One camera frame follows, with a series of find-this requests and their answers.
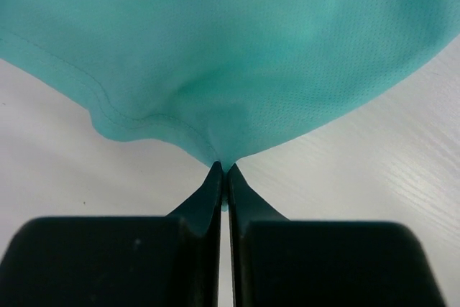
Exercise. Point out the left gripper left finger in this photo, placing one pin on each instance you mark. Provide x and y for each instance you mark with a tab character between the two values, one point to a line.
170	260

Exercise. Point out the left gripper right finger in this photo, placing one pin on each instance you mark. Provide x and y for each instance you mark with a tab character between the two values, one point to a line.
280	262

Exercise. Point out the teal t shirt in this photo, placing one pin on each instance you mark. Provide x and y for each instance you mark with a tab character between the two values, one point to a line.
222	79

